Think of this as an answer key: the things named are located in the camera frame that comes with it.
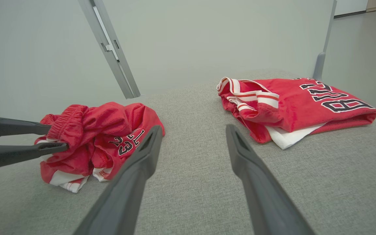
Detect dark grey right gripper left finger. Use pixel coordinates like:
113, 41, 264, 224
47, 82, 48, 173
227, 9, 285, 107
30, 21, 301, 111
74, 125, 163, 235

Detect grey metal partition frame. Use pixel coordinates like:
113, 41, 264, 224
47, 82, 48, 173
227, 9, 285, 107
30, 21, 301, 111
78, 0, 141, 99

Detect red jersey with white sleeves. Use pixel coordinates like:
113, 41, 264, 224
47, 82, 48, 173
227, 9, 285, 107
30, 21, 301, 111
217, 77, 376, 150

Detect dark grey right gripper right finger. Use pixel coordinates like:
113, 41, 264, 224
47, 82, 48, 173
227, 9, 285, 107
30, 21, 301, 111
226, 124, 316, 235

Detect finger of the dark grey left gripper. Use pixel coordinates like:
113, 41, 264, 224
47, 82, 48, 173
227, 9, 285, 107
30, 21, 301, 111
0, 116, 51, 141
0, 141, 69, 172

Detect grey post with rounded feet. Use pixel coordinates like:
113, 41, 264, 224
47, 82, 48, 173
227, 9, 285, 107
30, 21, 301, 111
313, 0, 337, 81

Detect red shorts with white stripes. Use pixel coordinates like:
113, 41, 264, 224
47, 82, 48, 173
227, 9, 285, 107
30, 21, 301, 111
35, 102, 165, 193

